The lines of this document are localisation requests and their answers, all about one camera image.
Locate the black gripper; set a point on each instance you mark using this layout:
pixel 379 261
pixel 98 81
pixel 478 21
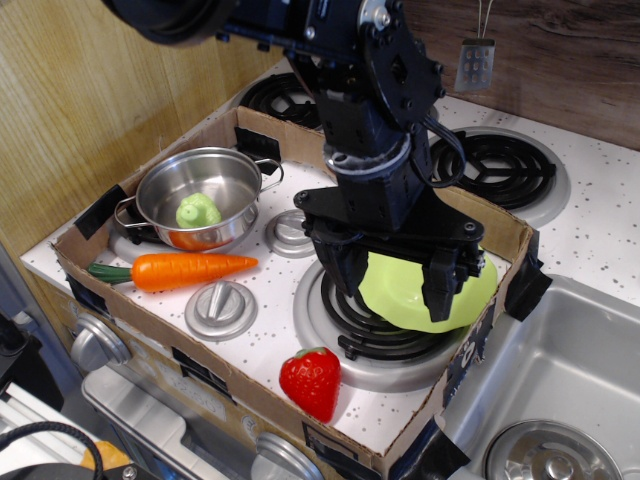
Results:
pixel 345 228

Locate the green toy broccoli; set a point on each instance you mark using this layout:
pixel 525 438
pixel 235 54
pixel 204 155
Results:
pixel 196 211

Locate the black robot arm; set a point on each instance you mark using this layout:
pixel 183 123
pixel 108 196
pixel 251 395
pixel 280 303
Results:
pixel 373 86

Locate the stainless steel pan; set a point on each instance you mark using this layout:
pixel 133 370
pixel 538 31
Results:
pixel 230 178

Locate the light green plastic plate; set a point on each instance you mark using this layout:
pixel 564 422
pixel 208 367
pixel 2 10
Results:
pixel 391 288

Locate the front right black burner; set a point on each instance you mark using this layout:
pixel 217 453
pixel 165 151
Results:
pixel 374 354

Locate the silver stove knob middle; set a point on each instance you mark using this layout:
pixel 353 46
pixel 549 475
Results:
pixel 285 236

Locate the silver stove knob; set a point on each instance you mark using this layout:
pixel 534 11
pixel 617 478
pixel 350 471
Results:
pixel 285 236
pixel 221 311

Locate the brown cardboard fence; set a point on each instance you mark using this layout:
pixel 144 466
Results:
pixel 234 384

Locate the red toy strawberry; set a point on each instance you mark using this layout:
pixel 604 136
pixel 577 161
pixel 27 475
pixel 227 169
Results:
pixel 312 380

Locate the back right black burner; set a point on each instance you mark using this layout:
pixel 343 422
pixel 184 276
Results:
pixel 514 171

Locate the silver stove knob front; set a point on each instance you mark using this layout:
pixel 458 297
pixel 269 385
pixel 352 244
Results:
pixel 221 311

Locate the stainless steel sink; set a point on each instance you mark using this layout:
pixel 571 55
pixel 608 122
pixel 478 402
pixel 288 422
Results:
pixel 573 360

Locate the back left black burner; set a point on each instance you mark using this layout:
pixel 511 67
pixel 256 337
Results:
pixel 283 97

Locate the hanging metal spatula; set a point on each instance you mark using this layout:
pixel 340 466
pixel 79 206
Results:
pixel 476 59

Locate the silver oven dial right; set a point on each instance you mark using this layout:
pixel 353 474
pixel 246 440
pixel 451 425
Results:
pixel 278 459

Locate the silver oven dial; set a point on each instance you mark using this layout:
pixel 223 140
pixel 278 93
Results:
pixel 96 345
pixel 278 459

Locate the silver sink drain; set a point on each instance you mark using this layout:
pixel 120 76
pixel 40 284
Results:
pixel 545 449

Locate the orange toy carrot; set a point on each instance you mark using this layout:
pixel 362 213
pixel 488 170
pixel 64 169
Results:
pixel 167 271

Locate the silver oven dial left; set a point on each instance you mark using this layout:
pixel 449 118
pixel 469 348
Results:
pixel 96 345

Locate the yellow orange object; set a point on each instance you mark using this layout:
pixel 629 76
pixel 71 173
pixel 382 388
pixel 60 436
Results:
pixel 112 457

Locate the silver oven door handle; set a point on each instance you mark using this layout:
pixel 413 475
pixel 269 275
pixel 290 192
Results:
pixel 168 431

